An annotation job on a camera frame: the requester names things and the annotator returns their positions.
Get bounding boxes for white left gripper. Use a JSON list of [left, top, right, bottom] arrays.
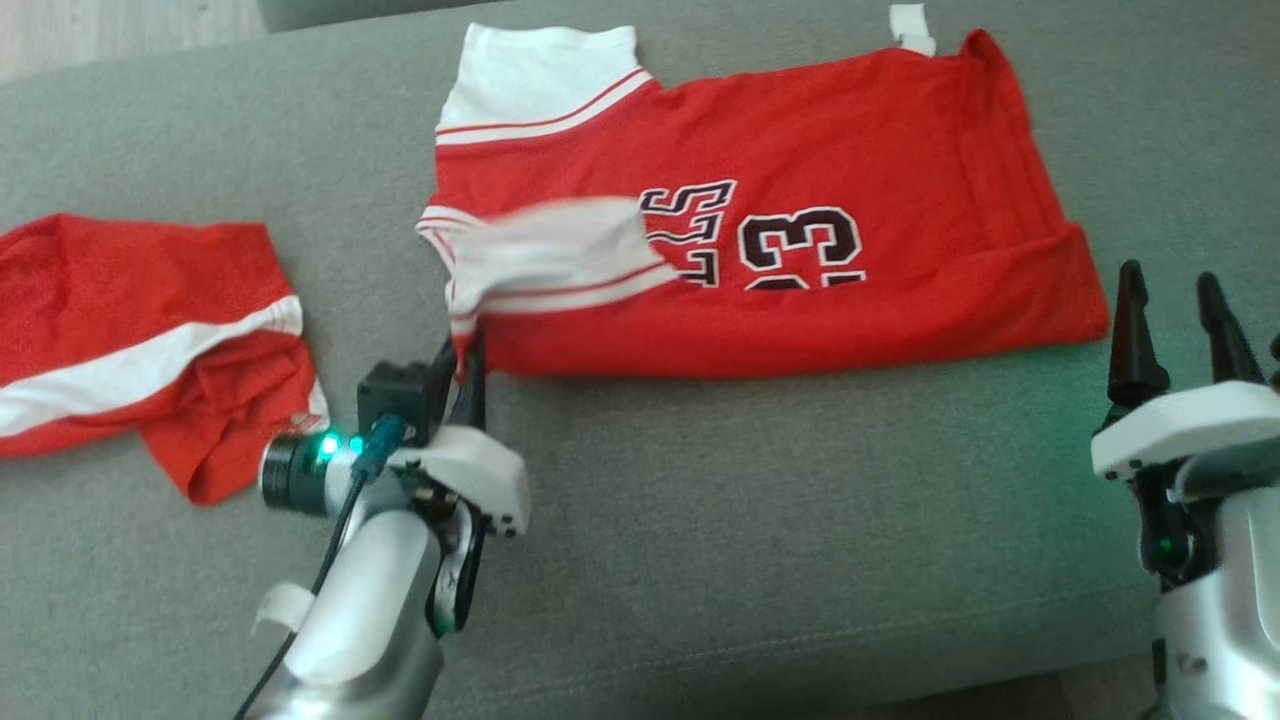
[[385, 335, 531, 538]]

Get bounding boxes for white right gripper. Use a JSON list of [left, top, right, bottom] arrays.
[[1090, 260, 1280, 481]]

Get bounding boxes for red shorts with white stripe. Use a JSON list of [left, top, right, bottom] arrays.
[[0, 213, 331, 506]]

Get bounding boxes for red basketball jersey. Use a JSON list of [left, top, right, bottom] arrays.
[[415, 5, 1111, 381]]

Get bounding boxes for grey sofa seat cushion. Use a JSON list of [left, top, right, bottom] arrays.
[[0, 0, 1280, 720]]

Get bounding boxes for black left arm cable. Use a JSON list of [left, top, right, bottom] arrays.
[[235, 415, 406, 720]]

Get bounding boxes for white cable tape tag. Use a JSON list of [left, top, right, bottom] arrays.
[[250, 583, 316, 636]]

